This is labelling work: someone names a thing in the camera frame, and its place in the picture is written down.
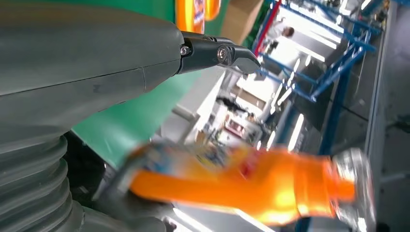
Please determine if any orange detergent bottle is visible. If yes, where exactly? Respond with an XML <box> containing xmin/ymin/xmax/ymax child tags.
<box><xmin>128</xmin><ymin>141</ymin><xmax>377</xmax><ymax>232</ymax></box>
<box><xmin>205</xmin><ymin>0</ymin><xmax>221</xmax><ymax>21</ymax></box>
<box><xmin>174</xmin><ymin>0</ymin><xmax>206</xmax><ymax>34</ymax></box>

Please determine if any cardboard box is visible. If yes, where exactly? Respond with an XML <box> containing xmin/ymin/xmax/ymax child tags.
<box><xmin>220</xmin><ymin>0</ymin><xmax>264</xmax><ymax>45</ymax></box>

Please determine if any red pole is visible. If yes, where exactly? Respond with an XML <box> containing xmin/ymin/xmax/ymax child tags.
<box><xmin>253</xmin><ymin>0</ymin><xmax>282</xmax><ymax>57</ymax></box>

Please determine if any person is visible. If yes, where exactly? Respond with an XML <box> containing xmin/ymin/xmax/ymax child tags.
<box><xmin>267</xmin><ymin>17</ymin><xmax>295</xmax><ymax>55</ymax></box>

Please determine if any blue metal rack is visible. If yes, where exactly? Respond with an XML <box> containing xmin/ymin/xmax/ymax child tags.
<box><xmin>254</xmin><ymin>0</ymin><xmax>383</xmax><ymax>232</ymax></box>

